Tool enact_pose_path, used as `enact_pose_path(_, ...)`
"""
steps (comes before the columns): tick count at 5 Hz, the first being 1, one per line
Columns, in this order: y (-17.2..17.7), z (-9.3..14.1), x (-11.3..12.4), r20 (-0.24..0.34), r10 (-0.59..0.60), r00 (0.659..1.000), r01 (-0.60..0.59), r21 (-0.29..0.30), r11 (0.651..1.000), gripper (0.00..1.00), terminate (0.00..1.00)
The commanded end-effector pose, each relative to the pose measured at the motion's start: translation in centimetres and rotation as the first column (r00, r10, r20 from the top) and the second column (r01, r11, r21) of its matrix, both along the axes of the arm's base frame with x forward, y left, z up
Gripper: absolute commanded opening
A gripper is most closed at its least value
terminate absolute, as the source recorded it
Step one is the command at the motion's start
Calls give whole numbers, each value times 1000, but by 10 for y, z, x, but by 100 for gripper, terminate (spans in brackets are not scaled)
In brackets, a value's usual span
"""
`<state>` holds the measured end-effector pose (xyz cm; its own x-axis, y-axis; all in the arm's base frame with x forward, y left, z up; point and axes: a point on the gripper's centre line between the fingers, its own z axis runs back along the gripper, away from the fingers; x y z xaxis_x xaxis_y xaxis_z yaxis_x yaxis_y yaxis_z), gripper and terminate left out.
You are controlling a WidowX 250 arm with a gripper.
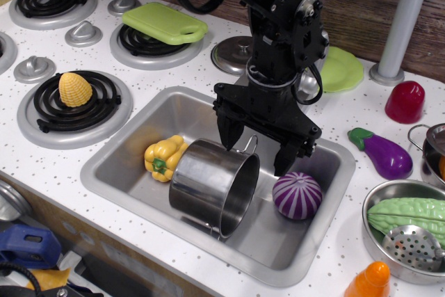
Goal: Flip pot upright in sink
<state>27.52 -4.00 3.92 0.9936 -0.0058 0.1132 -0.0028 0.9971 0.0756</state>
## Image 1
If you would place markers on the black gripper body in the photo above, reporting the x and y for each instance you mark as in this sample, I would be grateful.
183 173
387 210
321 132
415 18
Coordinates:
272 112

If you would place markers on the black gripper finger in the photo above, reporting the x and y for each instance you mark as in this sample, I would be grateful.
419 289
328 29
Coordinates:
230 131
289 151

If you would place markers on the stainless steel pot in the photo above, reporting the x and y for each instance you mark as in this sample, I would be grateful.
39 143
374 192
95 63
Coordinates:
215 186

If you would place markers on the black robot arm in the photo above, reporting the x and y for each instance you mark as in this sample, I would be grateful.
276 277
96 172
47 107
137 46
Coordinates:
287 40

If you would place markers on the silver pot lid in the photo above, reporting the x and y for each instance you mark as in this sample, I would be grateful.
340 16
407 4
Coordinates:
232 55

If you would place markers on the stainless steel sink basin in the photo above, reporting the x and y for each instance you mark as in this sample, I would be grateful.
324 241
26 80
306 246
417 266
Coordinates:
266 245

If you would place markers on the steel pot right edge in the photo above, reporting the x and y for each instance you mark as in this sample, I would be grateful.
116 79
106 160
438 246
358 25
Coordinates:
432 167

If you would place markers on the grey toy faucet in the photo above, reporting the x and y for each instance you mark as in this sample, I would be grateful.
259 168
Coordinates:
308 87

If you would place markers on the purple striped toy onion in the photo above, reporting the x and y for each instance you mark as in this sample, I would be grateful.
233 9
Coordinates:
297 195

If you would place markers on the yellow toy bell pepper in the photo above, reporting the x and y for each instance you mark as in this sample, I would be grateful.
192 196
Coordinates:
161 158

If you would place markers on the green toy plate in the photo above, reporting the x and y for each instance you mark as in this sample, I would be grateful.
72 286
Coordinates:
341 71

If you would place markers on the purple toy eggplant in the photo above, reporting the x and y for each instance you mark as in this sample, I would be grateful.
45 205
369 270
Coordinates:
390 160

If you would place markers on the steel bowl front right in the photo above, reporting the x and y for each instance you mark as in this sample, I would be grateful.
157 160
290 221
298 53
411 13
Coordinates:
373 238

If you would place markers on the green toy bitter gourd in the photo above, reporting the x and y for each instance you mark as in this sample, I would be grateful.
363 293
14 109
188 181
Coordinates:
426 213

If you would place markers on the red toy pepper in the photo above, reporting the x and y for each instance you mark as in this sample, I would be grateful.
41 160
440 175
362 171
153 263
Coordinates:
405 103

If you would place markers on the green toy cutting board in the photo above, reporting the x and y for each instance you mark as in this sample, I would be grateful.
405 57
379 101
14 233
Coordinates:
165 24

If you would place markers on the back right stove burner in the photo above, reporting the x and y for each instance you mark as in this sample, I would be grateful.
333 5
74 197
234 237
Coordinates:
139 51

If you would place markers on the stove burner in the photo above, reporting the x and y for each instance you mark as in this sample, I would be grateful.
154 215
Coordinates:
44 15
139 51
47 121
8 52

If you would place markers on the orange toy carrot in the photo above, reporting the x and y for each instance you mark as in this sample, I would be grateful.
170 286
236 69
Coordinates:
372 281

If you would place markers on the steel slotted skimmer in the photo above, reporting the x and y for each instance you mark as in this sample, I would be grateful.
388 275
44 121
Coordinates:
415 247

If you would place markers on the yellow toy corn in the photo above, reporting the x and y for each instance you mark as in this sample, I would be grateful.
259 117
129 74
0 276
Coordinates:
74 90

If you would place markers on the grey stove knob back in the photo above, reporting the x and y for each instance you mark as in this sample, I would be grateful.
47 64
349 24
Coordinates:
119 7

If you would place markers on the grey stove knob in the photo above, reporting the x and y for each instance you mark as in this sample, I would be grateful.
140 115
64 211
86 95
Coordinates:
34 70
119 7
84 34

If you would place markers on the grey stove knob middle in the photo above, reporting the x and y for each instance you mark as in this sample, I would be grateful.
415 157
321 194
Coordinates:
84 34

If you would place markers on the grey vertical pole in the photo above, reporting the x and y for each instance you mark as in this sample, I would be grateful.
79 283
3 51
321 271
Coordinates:
388 71

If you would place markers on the front stove burner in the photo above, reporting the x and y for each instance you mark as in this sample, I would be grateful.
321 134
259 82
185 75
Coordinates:
47 121

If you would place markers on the grey stove knob front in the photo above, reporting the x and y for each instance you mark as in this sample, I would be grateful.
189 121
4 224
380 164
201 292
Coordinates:
34 70

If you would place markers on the back left stove burner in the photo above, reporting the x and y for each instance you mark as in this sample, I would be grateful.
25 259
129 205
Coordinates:
44 15

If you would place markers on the blue clamp tool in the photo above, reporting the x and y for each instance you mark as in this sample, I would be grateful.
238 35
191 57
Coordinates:
31 247

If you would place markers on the grey round oven knob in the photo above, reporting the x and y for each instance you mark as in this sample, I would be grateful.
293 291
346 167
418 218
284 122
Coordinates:
13 204

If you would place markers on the far left stove burner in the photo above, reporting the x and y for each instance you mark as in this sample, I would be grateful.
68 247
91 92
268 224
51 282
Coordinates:
8 52

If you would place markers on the yellow cloth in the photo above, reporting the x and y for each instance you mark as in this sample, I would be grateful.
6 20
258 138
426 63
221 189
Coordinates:
51 278

